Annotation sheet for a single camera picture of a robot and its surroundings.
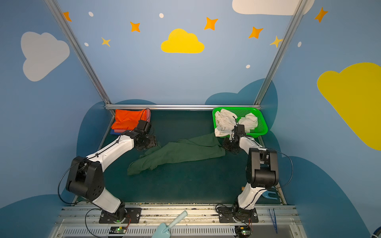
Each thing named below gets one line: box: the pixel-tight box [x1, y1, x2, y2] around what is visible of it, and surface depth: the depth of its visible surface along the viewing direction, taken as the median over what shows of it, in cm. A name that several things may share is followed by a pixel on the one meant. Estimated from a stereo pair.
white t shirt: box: [214, 108, 258, 137], surface depth 113 cm
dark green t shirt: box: [127, 132, 226, 176], surface depth 98 cm
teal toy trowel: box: [151, 210, 189, 238], surface depth 71 cm
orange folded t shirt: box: [111, 109, 147, 131], surface depth 110 cm
